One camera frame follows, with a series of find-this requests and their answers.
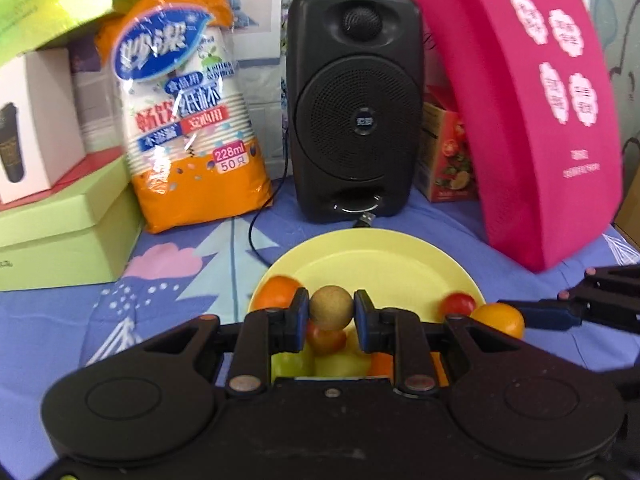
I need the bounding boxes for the pink tote bag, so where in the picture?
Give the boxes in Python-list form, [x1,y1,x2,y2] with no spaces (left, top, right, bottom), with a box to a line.
[397,0,626,273]

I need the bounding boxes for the reddish tangerine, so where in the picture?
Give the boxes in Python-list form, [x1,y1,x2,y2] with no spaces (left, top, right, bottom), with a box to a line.
[306,322,347,356]

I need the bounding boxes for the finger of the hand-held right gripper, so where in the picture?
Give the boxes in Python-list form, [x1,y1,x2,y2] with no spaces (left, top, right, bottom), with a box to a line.
[497,266,640,332]

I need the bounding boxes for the blue printed tablecloth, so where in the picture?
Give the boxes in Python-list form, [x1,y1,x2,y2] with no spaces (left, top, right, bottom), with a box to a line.
[0,195,640,411]

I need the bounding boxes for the orange paper cup package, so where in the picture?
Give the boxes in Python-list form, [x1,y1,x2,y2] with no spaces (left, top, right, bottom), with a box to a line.
[95,0,275,235]

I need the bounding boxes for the large orange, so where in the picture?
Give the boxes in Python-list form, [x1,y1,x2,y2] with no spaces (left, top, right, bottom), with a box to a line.
[369,352,448,386]

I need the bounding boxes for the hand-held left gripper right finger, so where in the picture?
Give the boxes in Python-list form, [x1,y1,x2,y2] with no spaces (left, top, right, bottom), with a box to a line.
[354,289,576,395]

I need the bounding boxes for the white box with cup print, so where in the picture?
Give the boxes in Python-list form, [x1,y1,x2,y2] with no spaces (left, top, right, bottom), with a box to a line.
[0,47,87,206]

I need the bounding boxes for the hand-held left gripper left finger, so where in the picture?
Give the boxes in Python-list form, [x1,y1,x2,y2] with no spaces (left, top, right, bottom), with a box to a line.
[80,287,311,393]

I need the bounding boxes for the brown kiwi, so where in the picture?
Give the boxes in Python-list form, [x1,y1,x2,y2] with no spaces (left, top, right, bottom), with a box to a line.
[309,285,354,332]

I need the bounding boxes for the red tomato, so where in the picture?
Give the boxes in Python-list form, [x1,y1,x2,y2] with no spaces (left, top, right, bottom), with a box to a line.
[439,292,477,318]

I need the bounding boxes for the purple and white box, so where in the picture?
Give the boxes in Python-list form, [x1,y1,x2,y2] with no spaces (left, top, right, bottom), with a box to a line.
[70,40,132,155]

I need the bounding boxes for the red flat box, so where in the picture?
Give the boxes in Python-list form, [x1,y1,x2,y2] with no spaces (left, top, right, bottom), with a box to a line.
[50,152,126,192]

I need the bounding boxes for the bright green gift box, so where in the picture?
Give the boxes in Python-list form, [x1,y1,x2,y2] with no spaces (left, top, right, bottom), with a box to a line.
[0,0,143,68]

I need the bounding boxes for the stacked cardboard box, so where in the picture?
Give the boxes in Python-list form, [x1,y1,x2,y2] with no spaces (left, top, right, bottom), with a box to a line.
[614,162,640,241]

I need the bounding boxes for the black USB cable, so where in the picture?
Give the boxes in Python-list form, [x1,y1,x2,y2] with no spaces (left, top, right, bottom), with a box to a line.
[248,130,378,267]

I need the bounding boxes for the blue and white wall poster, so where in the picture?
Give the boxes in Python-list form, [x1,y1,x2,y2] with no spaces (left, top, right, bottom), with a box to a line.
[235,0,288,67]

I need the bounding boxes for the yellow plastic plate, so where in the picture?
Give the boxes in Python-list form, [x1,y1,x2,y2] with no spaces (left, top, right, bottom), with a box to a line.
[247,230,487,380]

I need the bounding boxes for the green apple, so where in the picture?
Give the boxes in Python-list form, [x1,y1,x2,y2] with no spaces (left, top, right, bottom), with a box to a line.
[272,352,316,378]
[315,352,371,378]

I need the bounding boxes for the red fruit print box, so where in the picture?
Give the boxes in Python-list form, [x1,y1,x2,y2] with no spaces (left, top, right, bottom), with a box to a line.
[415,87,481,204]

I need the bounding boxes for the light green flat box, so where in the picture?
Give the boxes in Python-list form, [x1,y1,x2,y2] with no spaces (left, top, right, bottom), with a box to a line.
[0,157,143,293]

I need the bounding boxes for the black speaker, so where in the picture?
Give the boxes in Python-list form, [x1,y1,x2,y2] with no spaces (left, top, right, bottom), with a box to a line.
[286,0,426,225]

